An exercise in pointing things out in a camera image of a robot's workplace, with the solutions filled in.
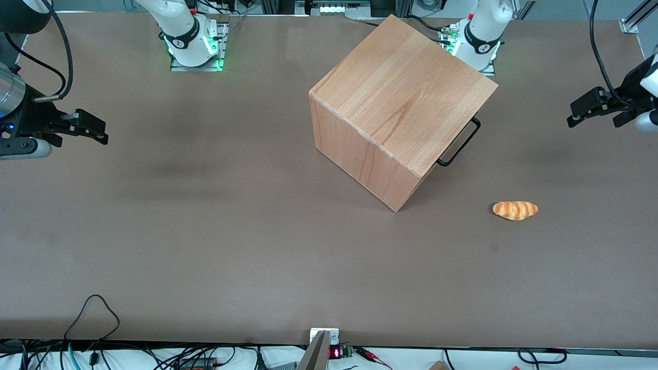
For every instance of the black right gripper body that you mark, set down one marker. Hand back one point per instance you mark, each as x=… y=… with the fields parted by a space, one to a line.
x=36 y=114

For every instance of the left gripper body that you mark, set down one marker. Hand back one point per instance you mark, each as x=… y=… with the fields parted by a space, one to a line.
x=630 y=88

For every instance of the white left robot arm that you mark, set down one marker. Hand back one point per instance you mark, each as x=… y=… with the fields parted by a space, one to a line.
x=482 y=33

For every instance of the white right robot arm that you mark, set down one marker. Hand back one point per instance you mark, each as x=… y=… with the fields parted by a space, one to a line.
x=181 y=23

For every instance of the wooden drawer cabinet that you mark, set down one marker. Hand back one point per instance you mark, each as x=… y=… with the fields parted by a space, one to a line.
x=390 y=103

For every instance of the orange striped bread roll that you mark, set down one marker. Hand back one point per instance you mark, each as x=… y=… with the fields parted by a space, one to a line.
x=515 y=210

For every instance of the orange black power device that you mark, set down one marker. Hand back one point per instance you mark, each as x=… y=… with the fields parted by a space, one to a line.
x=198 y=364

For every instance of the small wooden block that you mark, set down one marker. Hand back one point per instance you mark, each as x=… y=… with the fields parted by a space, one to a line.
x=438 y=366

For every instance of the red black clip lead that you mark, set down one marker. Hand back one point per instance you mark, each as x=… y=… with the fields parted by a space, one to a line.
x=372 y=355

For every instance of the red digit display module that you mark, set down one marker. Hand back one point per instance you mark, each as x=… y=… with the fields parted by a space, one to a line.
x=339 y=352

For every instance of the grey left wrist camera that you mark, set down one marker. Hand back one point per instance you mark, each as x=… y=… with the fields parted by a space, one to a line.
x=649 y=122

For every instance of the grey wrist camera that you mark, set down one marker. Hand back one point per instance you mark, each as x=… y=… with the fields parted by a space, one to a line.
x=649 y=122
x=23 y=149

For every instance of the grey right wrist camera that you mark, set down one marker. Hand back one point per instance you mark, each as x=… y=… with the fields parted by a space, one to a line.
x=23 y=149

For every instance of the aluminium frame profile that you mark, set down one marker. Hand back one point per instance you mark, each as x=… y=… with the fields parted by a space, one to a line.
x=635 y=18

